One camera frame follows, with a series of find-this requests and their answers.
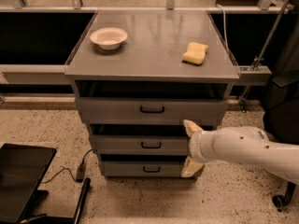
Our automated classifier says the metal frame rail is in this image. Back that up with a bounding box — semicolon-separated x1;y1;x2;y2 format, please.
0;64;69;85

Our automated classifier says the white cable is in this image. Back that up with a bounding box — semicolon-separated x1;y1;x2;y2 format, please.
215;4;232;55

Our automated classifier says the black power adapter cable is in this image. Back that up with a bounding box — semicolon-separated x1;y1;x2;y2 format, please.
41;148;93;184

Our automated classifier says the yellow sponge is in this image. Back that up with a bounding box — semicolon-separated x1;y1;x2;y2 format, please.
181;42;208;65

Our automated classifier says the metal diagonal rod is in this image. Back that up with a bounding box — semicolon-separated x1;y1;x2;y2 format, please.
237;0;290;111

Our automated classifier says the white bowl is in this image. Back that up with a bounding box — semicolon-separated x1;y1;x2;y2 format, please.
90;27;128;50

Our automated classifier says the grey top drawer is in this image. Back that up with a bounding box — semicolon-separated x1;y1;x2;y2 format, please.
76;98;227;126

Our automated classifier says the black office chair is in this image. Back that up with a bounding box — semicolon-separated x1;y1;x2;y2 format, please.
263;24;299;209

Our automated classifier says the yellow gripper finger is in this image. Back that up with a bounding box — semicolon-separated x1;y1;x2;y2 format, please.
183;119;203;137
180;156;204;178

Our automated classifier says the grey drawer cabinet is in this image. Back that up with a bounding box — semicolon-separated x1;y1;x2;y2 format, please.
65;8;239;166

